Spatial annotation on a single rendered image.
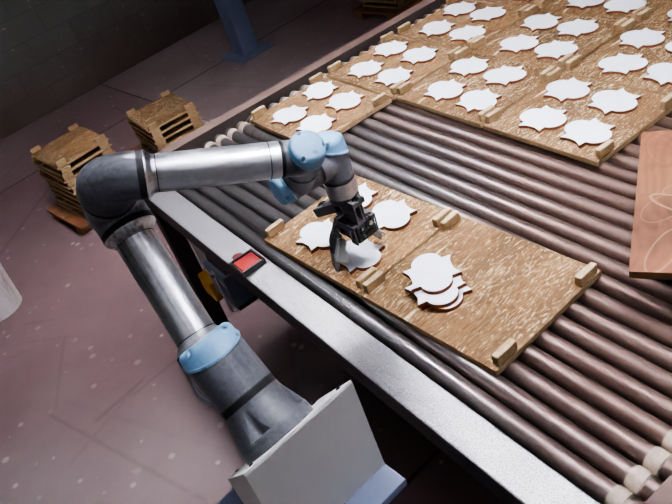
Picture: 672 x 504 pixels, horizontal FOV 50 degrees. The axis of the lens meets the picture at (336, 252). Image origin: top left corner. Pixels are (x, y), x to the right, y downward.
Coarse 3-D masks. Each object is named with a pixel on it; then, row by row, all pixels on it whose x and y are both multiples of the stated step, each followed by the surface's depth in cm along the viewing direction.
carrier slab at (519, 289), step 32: (480, 224) 177; (416, 256) 174; (480, 256) 167; (512, 256) 164; (544, 256) 161; (384, 288) 168; (480, 288) 159; (512, 288) 156; (544, 288) 153; (576, 288) 151; (416, 320) 157; (448, 320) 154; (480, 320) 151; (512, 320) 149; (544, 320) 146; (480, 352) 144
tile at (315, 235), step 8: (312, 224) 195; (320, 224) 194; (328, 224) 193; (304, 232) 193; (312, 232) 192; (320, 232) 191; (328, 232) 190; (304, 240) 190; (312, 240) 189; (320, 240) 188; (328, 240) 187; (312, 248) 186; (320, 248) 187; (328, 248) 186
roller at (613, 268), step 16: (368, 160) 220; (400, 176) 208; (416, 176) 204; (432, 192) 198; (448, 192) 194; (464, 208) 189; (480, 208) 185; (496, 224) 181; (512, 224) 176; (528, 224) 174; (544, 240) 169; (560, 240) 166; (576, 256) 162; (592, 256) 159; (608, 272) 156; (624, 272) 153; (640, 288) 150; (656, 288) 147
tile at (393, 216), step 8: (392, 200) 193; (376, 208) 192; (384, 208) 191; (392, 208) 190; (400, 208) 189; (408, 208) 188; (376, 216) 190; (384, 216) 189; (392, 216) 188; (400, 216) 187; (408, 216) 186; (384, 224) 186; (392, 224) 185; (400, 224) 184; (408, 224) 184
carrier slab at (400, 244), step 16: (384, 192) 200; (400, 192) 198; (368, 208) 196; (416, 208) 189; (432, 208) 187; (288, 224) 201; (304, 224) 198; (416, 224) 184; (432, 224) 182; (272, 240) 197; (288, 240) 194; (368, 240) 184; (384, 240) 182; (400, 240) 180; (416, 240) 179; (288, 256) 191; (304, 256) 187; (320, 256) 185; (384, 256) 177; (400, 256) 175; (320, 272) 180; (336, 272) 178; (384, 272) 173; (352, 288) 171
